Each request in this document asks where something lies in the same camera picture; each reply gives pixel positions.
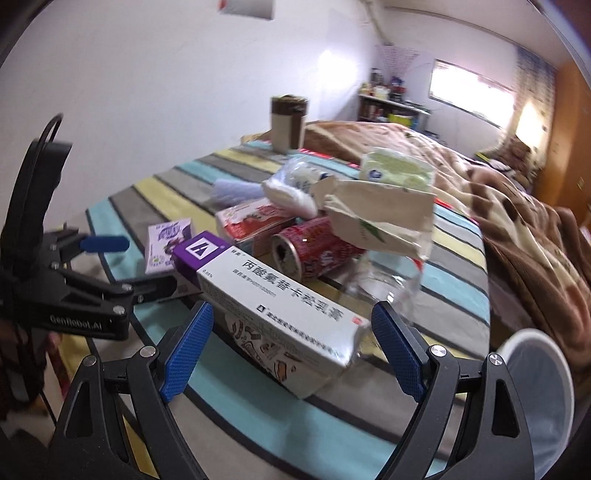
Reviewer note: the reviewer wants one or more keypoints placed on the patterned curtain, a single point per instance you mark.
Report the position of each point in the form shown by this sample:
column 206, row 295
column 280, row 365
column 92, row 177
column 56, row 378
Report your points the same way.
column 534, row 101

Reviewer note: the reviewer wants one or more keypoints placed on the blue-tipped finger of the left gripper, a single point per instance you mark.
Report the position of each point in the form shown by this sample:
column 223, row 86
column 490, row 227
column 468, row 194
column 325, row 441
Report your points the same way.
column 92, row 244

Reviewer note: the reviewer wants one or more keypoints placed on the patterned paper wrapper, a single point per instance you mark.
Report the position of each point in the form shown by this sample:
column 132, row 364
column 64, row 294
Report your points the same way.
column 286, row 368

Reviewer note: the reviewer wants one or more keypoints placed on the purple snack packet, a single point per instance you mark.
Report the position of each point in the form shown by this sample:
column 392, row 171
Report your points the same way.
column 162, row 239

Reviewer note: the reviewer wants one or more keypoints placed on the brown teddy bear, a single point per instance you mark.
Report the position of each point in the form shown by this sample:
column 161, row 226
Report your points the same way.
column 514, row 154

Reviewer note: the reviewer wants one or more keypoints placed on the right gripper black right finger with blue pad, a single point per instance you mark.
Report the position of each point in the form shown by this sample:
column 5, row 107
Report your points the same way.
column 493, row 440

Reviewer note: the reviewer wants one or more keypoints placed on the white purple medicine box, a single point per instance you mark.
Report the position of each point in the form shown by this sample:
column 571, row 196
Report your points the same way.
column 317, row 330

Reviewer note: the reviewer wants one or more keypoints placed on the cluttered wall shelf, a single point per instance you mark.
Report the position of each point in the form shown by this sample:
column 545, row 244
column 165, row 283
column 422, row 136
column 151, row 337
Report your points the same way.
column 384, row 102

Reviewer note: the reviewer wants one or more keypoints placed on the clear cola bottle red label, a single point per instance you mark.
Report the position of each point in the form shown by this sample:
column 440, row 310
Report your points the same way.
column 382, row 276

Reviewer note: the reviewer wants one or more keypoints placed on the window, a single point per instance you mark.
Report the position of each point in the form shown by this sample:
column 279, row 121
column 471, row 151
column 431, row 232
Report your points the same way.
column 472, row 93

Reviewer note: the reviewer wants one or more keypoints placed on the brown white travel mug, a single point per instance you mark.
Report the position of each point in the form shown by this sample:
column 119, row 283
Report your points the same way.
column 288, row 114

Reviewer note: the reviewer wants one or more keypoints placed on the green tissue pack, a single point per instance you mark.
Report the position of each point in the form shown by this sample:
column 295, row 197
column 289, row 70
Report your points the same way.
column 388, row 166

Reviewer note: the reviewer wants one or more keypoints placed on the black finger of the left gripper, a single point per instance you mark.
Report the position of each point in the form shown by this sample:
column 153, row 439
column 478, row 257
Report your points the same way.
column 91, row 292

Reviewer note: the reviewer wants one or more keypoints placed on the decorative branch vase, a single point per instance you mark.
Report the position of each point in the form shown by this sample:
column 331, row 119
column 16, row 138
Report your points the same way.
column 394, row 61

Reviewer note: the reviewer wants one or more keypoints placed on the red drink can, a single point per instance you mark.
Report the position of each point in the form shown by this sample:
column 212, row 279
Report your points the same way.
column 308, row 250

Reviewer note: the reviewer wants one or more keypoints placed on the red white milk carton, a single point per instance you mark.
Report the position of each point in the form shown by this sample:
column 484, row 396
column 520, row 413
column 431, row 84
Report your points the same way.
column 249, row 219

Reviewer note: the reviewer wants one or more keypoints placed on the striped bed sheet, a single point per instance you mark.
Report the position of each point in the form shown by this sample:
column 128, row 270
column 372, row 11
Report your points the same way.
column 237, row 415

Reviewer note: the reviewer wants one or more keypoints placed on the silver wall poster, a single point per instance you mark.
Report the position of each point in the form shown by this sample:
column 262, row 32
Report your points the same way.
column 259, row 9

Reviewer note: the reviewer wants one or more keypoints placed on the brown beige fleece blanket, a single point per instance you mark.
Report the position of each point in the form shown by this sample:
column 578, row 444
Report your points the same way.
column 539, row 261

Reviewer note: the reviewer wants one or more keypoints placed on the beige cloth drawstring bag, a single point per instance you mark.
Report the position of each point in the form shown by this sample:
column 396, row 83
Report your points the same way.
column 378, row 217

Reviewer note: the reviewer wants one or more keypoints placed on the wooden wardrobe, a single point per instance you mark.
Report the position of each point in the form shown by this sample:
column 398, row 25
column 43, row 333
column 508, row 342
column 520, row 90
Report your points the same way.
column 565, row 179

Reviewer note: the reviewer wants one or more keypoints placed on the white trash bin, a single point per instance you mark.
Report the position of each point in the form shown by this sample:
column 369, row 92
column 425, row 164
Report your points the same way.
column 543, row 381

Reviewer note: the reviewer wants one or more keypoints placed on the white blue plastic bottle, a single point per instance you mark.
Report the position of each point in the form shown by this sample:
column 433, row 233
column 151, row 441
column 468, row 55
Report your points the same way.
column 290, row 187

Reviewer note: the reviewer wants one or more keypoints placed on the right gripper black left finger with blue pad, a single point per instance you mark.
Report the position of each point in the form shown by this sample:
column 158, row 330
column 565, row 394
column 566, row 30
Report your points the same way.
column 90, row 440

